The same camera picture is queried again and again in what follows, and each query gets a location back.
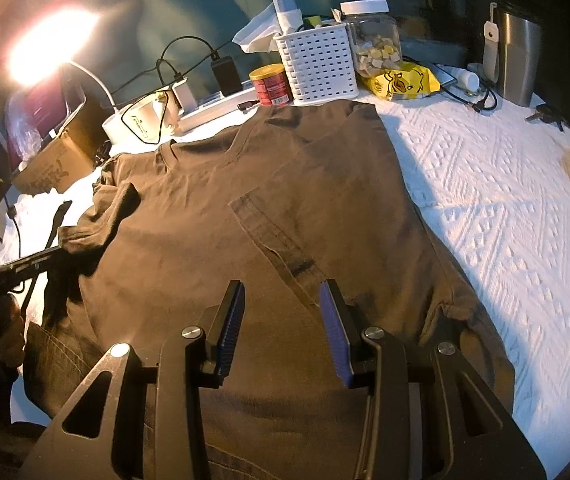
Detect small white bottle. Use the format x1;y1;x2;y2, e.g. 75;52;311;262
452;67;481;90

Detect black cable bundle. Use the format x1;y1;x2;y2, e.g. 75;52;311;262
92;140;113;168

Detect white plastic basket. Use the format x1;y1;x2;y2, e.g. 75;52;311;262
272;24;361;107

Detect white power strip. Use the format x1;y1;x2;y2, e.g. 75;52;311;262
175;87;261;133

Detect steel thermos flask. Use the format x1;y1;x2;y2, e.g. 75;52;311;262
482;2;543;107

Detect white charger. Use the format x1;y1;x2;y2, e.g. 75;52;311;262
171;80;198;113

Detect smartphone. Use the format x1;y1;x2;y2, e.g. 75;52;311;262
430;62;461;88

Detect black car keys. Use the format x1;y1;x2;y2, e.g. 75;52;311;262
525;103;566;132

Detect black charger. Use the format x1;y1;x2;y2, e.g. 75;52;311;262
210;52;242;97

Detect yellow snack bag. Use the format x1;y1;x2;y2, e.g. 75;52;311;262
357;62;443;102

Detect red can yellow lid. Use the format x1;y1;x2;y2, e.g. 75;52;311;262
249;63;293;107

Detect black cable with plug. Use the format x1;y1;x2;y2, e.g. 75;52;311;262
442;80;498;112

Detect crumpled white cloth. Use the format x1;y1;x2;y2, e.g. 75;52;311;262
0;167;110;281

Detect grey spray bottle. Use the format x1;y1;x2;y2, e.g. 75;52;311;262
272;0;303;36

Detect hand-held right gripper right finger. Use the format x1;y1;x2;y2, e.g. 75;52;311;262
318;279;548;480

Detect black cable around mug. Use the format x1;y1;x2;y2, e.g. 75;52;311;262
121;87;176;146

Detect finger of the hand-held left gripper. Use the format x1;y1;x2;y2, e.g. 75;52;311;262
0;245;69;302
46;200;74;252

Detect clear plastic bag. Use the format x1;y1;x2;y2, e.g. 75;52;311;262
5;90;46;161

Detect white mug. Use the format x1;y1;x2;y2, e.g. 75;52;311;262
132;91;181;143

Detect cardboard box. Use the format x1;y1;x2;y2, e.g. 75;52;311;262
12;95;110;196

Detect clear jar white lid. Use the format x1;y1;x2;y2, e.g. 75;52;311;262
340;0;403;78

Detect brown t-shirt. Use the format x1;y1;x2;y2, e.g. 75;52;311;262
22;100;516;480

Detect white desk lamp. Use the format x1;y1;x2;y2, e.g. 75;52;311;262
7;7;138;145

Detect white tissue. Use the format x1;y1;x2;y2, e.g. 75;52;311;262
232;1;281;54

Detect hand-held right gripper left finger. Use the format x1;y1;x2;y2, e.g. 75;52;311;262
17;279;247;480

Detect black charger cable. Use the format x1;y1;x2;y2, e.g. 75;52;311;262
157;35;221;83

